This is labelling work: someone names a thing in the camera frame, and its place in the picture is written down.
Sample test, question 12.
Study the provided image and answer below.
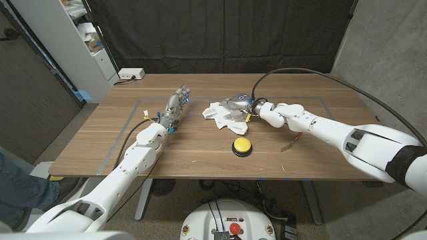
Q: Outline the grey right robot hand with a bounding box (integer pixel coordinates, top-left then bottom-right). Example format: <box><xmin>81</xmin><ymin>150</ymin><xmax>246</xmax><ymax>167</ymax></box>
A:
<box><xmin>222</xmin><ymin>93</ymin><xmax>260</xmax><ymax>123</ymax></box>

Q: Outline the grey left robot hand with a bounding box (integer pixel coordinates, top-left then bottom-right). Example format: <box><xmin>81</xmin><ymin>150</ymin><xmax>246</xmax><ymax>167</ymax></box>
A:
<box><xmin>159</xmin><ymin>83</ymin><xmax>191</xmax><ymax>131</ymax></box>

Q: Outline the white napkin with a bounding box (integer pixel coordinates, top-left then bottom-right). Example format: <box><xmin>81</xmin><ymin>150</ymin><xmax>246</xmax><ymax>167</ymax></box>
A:
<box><xmin>201</xmin><ymin>99</ymin><xmax>250</xmax><ymax>135</ymax></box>

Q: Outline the yellow push button black base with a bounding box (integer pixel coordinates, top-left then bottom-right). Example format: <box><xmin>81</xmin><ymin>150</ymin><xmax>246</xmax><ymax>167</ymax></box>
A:
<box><xmin>232</xmin><ymin>137</ymin><xmax>254</xmax><ymax>158</ymax></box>

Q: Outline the white power strip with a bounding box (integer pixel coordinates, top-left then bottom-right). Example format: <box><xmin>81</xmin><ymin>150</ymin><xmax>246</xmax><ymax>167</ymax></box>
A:
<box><xmin>117</xmin><ymin>67</ymin><xmax>146</xmax><ymax>81</ymax></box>

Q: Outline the black fabric backdrop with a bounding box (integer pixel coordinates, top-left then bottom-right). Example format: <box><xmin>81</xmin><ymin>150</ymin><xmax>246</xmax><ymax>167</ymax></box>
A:
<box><xmin>85</xmin><ymin>0</ymin><xmax>358</xmax><ymax>75</ymax></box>

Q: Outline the cardboard box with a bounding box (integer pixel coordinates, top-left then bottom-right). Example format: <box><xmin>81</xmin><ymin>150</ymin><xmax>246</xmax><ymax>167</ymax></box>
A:
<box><xmin>87</xmin><ymin>35</ymin><xmax>105</xmax><ymax>53</ymax></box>

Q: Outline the grey table leg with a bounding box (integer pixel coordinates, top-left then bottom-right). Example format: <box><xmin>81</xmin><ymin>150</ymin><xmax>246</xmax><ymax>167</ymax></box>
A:
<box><xmin>300</xmin><ymin>179</ymin><xmax>324</xmax><ymax>226</ymax></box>
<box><xmin>134</xmin><ymin>178</ymin><xmax>154</xmax><ymax>221</ymax></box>

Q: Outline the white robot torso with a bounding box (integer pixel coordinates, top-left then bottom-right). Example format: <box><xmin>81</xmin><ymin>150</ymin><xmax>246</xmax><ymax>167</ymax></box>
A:
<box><xmin>179</xmin><ymin>199</ymin><xmax>277</xmax><ymax>240</ymax></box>

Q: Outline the white shelf cabinet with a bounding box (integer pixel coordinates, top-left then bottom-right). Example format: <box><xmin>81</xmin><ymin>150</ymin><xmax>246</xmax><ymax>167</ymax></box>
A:
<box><xmin>9</xmin><ymin>0</ymin><xmax>120</xmax><ymax>104</ymax></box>

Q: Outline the dark shoe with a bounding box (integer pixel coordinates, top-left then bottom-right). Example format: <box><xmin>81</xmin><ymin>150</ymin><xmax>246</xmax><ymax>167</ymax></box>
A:
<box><xmin>43</xmin><ymin>176</ymin><xmax>81</xmax><ymax>211</ymax></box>

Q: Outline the dark wooden door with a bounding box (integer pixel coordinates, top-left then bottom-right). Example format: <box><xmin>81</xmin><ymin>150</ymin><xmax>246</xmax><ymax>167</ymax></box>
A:
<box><xmin>0</xmin><ymin>6</ymin><xmax>83</xmax><ymax>164</ymax></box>

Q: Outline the person's leg in jeans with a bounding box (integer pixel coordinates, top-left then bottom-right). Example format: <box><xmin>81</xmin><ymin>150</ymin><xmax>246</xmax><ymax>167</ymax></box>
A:
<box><xmin>0</xmin><ymin>151</ymin><xmax>61</xmax><ymax>231</ymax></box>

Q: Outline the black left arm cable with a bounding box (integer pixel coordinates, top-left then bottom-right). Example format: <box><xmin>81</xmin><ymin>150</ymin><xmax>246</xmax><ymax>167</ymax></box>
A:
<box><xmin>111</xmin><ymin>115</ymin><xmax>161</xmax><ymax>171</ymax></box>

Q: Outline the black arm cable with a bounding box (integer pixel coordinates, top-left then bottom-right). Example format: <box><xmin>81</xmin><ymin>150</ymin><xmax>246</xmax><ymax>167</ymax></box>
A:
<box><xmin>111</xmin><ymin>115</ymin><xmax>161</xmax><ymax>171</ymax></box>
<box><xmin>250</xmin><ymin>67</ymin><xmax>427</xmax><ymax>240</ymax></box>

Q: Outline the fork with orange handle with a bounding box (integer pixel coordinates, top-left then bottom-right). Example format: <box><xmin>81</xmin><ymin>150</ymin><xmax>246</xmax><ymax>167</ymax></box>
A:
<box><xmin>280</xmin><ymin>132</ymin><xmax>304</xmax><ymax>153</ymax></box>

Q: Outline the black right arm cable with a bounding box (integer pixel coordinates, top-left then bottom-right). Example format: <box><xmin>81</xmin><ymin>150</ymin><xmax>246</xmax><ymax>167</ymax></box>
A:
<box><xmin>250</xmin><ymin>67</ymin><xmax>427</xmax><ymax>240</ymax></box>

